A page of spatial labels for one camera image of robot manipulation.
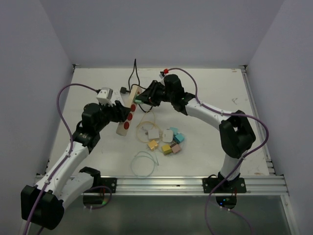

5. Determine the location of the green charger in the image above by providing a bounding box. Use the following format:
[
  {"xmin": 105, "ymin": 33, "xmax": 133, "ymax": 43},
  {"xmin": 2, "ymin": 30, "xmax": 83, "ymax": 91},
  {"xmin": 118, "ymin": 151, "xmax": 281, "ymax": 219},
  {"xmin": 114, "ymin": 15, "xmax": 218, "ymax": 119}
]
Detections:
[{"xmin": 134, "ymin": 97, "xmax": 143, "ymax": 104}]

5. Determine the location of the light teal thin cable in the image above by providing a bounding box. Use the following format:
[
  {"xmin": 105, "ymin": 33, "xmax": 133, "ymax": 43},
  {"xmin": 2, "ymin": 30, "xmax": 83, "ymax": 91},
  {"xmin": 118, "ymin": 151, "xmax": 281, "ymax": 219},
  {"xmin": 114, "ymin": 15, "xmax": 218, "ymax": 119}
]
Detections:
[{"xmin": 131, "ymin": 133, "xmax": 186, "ymax": 177}]

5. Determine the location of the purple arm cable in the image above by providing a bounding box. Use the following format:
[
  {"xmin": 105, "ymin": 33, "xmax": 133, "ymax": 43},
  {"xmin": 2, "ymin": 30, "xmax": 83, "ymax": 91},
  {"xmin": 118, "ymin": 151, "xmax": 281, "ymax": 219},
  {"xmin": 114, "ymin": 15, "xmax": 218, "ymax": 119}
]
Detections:
[
  {"xmin": 168, "ymin": 68, "xmax": 270, "ymax": 235},
  {"xmin": 23, "ymin": 83, "xmax": 113, "ymax": 235}
]

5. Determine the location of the aluminium table edge rail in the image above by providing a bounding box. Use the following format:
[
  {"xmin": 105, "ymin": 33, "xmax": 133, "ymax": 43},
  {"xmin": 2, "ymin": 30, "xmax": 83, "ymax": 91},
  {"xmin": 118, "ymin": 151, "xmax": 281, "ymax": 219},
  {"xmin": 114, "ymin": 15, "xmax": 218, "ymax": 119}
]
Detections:
[{"xmin": 31, "ymin": 65, "xmax": 291, "ymax": 196}]

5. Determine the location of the white charger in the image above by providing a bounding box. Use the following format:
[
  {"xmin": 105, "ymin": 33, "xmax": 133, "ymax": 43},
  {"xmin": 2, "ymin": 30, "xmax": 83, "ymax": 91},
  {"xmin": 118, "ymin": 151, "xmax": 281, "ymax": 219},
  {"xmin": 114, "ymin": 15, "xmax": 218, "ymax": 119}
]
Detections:
[
  {"xmin": 148, "ymin": 129, "xmax": 159, "ymax": 140},
  {"xmin": 162, "ymin": 129, "xmax": 174, "ymax": 143}
]

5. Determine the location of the yellow charger plug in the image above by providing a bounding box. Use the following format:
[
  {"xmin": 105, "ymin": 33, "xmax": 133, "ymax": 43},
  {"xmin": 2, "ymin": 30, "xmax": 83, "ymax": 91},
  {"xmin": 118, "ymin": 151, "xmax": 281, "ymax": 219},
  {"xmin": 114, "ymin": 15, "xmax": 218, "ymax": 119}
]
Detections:
[
  {"xmin": 161, "ymin": 144, "xmax": 172, "ymax": 155},
  {"xmin": 147, "ymin": 140, "xmax": 159, "ymax": 151}
]

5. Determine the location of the teal charger plug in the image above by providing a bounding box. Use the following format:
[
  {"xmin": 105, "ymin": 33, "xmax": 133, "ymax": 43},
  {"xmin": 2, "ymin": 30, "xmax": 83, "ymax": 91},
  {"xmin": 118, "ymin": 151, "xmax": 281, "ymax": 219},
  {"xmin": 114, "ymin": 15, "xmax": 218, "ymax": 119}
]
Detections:
[
  {"xmin": 173, "ymin": 133, "xmax": 185, "ymax": 144},
  {"xmin": 169, "ymin": 127, "xmax": 178, "ymax": 136}
]

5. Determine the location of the white triangular power socket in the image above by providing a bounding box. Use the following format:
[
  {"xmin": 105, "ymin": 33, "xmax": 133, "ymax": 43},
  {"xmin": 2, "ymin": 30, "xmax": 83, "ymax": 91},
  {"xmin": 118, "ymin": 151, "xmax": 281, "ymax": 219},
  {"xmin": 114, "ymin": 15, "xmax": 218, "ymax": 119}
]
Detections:
[{"xmin": 112, "ymin": 90, "xmax": 123, "ymax": 103}]

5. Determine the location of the beige power strip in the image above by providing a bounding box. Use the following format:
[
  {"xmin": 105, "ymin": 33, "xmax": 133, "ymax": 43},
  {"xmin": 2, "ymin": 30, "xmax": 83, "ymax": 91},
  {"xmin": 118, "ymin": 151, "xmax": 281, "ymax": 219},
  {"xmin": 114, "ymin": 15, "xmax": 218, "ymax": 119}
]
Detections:
[{"xmin": 115, "ymin": 84, "xmax": 143, "ymax": 137}]

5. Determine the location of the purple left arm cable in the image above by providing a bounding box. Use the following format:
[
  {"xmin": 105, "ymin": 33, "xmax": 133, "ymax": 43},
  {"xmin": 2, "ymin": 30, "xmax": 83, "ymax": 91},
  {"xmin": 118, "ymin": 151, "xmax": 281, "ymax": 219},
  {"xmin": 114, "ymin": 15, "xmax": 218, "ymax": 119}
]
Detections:
[{"xmin": 23, "ymin": 83, "xmax": 113, "ymax": 235}]

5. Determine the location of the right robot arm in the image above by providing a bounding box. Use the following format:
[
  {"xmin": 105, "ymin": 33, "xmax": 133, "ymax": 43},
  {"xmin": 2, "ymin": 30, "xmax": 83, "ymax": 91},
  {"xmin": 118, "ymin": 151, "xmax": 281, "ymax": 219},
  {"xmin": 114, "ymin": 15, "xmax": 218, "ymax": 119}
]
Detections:
[{"xmin": 134, "ymin": 74, "xmax": 256, "ymax": 192}]

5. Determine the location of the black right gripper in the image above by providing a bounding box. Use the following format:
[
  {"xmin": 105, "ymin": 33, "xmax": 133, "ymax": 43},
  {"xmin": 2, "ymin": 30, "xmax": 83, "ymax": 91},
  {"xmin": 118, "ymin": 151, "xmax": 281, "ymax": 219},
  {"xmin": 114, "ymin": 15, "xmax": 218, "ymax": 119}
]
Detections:
[{"xmin": 136, "ymin": 80, "xmax": 174, "ymax": 107}]

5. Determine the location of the pink charger plug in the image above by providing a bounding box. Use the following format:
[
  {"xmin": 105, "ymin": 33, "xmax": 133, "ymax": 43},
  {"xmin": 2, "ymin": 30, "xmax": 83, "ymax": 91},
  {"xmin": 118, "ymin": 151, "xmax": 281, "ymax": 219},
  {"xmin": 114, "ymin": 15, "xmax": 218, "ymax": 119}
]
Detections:
[{"xmin": 170, "ymin": 143, "xmax": 181, "ymax": 154}]

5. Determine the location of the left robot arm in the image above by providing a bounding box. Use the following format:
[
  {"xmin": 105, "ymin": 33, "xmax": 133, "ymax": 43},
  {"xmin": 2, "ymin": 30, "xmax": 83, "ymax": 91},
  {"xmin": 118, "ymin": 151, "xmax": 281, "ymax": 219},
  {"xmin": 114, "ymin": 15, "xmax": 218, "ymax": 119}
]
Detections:
[{"xmin": 21, "ymin": 100, "xmax": 131, "ymax": 234}]

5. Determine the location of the yellow thin cable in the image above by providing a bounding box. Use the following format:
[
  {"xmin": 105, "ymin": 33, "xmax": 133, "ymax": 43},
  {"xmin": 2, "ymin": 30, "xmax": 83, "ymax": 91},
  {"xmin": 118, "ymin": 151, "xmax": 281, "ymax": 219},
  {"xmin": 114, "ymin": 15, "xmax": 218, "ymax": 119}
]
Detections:
[{"xmin": 135, "ymin": 110, "xmax": 163, "ymax": 142}]

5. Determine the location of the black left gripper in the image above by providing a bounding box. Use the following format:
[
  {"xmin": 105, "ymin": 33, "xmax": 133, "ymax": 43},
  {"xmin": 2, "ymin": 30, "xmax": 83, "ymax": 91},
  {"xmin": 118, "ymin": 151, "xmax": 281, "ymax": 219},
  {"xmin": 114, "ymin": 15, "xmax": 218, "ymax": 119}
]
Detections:
[{"xmin": 95, "ymin": 100, "xmax": 131, "ymax": 132}]

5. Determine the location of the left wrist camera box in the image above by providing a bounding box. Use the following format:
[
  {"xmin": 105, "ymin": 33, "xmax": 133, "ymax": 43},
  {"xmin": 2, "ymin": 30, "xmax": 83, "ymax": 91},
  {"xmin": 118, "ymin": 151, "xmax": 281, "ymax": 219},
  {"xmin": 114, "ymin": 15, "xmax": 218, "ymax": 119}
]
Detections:
[{"xmin": 96, "ymin": 87, "xmax": 113, "ymax": 106}]

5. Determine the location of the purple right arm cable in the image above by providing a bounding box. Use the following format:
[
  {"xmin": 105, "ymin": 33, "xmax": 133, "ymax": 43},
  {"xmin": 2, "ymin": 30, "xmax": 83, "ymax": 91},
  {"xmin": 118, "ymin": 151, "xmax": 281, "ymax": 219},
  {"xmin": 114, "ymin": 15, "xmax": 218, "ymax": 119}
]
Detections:
[{"xmin": 168, "ymin": 68, "xmax": 270, "ymax": 235}]

